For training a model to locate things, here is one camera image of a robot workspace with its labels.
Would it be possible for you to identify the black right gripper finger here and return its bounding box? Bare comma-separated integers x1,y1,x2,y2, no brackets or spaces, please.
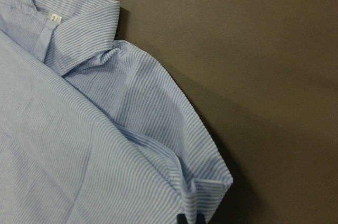
176,213,188,224

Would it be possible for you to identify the light blue striped shirt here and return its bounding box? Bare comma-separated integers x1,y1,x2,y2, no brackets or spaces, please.
1,0,233,223

